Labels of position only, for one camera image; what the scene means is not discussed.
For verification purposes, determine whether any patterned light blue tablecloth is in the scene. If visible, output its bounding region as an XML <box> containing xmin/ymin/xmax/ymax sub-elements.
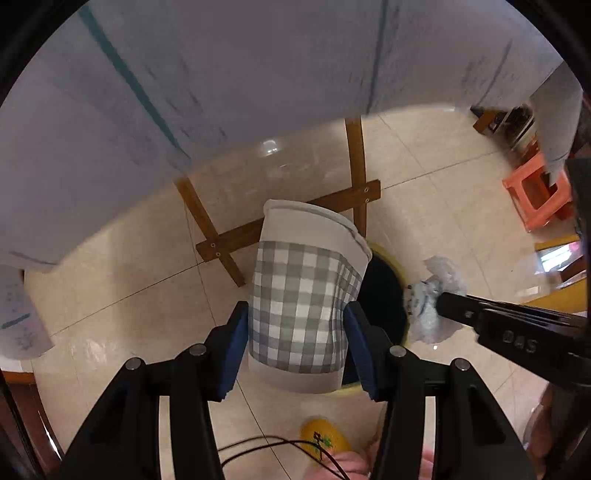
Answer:
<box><xmin>0</xmin><ymin>0</ymin><xmax>584</xmax><ymax>361</ymax></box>

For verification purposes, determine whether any black yellow-rimmed trash bin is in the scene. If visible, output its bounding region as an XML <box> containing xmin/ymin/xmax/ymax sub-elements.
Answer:
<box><xmin>342</xmin><ymin>244</ymin><xmax>409</xmax><ymax>402</ymax></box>

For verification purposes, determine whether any white plastic wrapper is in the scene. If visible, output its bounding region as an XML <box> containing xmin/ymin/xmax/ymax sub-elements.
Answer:
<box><xmin>404</xmin><ymin>256</ymin><xmax>467</xmax><ymax>345</ymax></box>

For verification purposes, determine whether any black cable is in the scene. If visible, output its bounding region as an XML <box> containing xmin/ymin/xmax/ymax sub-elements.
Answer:
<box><xmin>217</xmin><ymin>436</ymin><xmax>352</xmax><ymax>480</ymax></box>

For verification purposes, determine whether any yellow plastic stool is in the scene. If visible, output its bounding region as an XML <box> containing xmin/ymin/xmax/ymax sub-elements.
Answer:
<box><xmin>521</xmin><ymin>234</ymin><xmax>587</xmax><ymax>316</ymax></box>

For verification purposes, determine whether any grey checked paper cup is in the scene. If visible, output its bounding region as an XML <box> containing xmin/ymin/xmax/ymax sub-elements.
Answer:
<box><xmin>247</xmin><ymin>198</ymin><xmax>374</xmax><ymax>395</ymax></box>

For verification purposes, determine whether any pink plastic stool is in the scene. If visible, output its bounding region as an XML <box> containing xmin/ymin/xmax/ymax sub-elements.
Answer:
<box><xmin>502</xmin><ymin>152</ymin><xmax>574</xmax><ymax>232</ymax></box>

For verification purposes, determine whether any wooden table leg frame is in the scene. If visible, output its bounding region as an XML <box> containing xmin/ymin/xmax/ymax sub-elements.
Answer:
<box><xmin>175</xmin><ymin>118</ymin><xmax>381</xmax><ymax>287</ymax></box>

